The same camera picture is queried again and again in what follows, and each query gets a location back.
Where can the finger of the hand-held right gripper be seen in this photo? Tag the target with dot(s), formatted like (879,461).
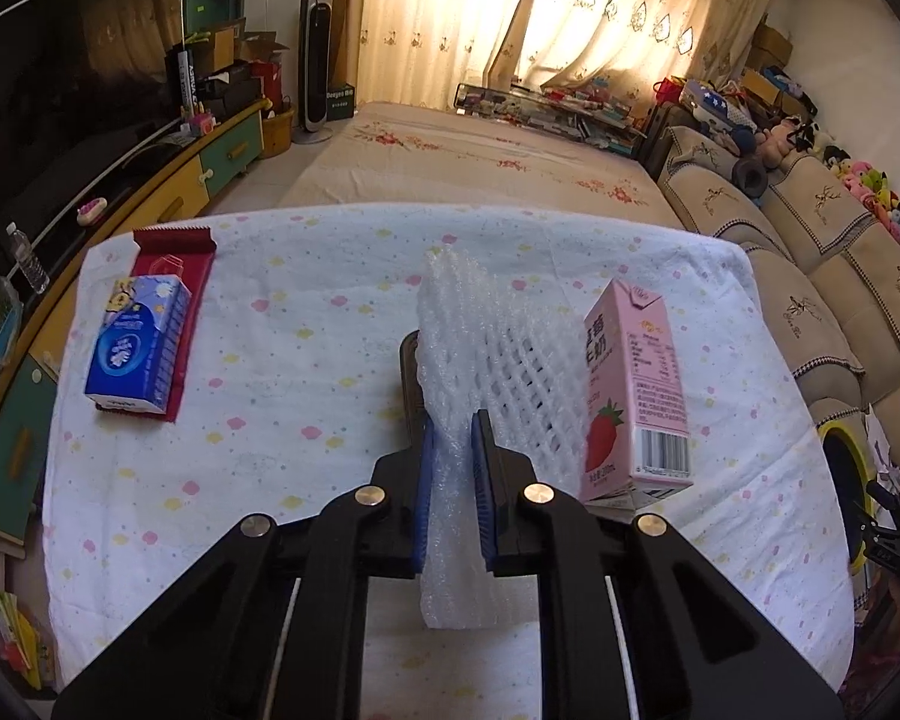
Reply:
(896,532)

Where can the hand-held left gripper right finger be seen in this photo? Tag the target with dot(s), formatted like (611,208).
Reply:
(484,499)

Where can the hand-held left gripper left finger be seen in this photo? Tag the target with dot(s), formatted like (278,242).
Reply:
(424,499)

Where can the yellow-rimmed waste bin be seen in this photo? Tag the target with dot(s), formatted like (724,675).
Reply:
(847,480)

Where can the white bubble wrap sheet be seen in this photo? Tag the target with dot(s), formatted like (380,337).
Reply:
(457,592)

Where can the white foam net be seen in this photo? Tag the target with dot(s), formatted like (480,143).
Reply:
(525,382)

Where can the polka dot tablecloth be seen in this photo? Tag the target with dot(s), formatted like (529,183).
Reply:
(307,360)

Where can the pink strawberry milk carton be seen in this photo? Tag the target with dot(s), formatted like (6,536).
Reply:
(645,390)

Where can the beige embroidered sofa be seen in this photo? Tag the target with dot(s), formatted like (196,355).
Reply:
(795,315)

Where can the blue tissue pack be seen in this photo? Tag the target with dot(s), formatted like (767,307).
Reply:
(135,345)

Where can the floral floor mat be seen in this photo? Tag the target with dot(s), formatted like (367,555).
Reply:
(457,157)

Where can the dark red snack packet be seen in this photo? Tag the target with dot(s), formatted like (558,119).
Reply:
(172,255)

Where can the pile of plush toys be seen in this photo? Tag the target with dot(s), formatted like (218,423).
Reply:
(862,180)

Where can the grey rolled cushion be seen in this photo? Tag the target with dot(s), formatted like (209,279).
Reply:
(750,176)

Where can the glass coffee table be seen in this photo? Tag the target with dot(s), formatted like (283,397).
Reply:
(555,116)

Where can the yellow plastic basket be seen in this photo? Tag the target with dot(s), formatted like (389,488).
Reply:
(279,135)

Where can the long television cabinet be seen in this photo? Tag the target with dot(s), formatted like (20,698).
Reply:
(157,195)

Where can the dark green box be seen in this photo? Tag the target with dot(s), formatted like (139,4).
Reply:
(341,101)

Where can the colourful books stack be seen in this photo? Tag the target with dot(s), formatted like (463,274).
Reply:
(11,622)

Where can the small pink box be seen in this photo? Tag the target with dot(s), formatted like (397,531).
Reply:
(199,124)

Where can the pink brush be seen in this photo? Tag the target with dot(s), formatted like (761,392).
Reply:
(92,211)

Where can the red handbag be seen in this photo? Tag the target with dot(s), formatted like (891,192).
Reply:
(667,90)

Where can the tower fan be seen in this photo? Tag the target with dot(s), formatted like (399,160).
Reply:
(315,60)

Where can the star-patterned bag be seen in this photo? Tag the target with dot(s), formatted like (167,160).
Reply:
(716,105)

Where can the small clear water bottle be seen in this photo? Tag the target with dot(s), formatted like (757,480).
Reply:
(28,259)

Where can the tall black box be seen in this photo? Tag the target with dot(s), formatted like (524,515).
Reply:
(180,79)

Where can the cream embroidered curtain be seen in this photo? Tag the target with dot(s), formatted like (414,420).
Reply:
(532,15)

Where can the brown cardboard box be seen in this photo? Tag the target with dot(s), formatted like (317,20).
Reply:
(769,45)

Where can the large black television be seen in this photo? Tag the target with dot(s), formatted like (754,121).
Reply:
(67,75)

